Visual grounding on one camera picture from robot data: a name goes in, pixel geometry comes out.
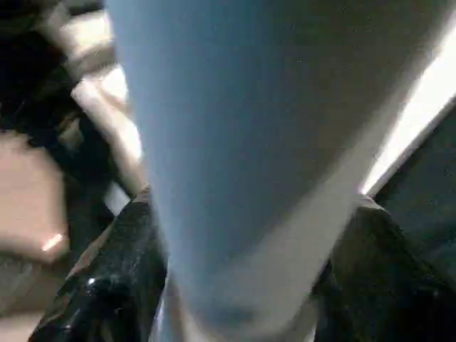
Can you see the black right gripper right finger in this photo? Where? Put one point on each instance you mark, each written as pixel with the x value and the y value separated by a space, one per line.
pixel 385 285

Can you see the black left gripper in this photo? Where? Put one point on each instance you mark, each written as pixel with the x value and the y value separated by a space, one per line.
pixel 35 78

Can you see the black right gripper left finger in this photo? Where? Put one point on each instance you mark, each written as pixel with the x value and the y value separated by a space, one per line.
pixel 107 285

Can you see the white plastic table top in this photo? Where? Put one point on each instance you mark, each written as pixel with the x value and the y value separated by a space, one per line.
pixel 420 107

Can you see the white plastic table leg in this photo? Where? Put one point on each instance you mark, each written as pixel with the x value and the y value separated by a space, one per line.
pixel 249 142

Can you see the black work mat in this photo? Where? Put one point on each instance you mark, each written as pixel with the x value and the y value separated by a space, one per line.
pixel 427 206

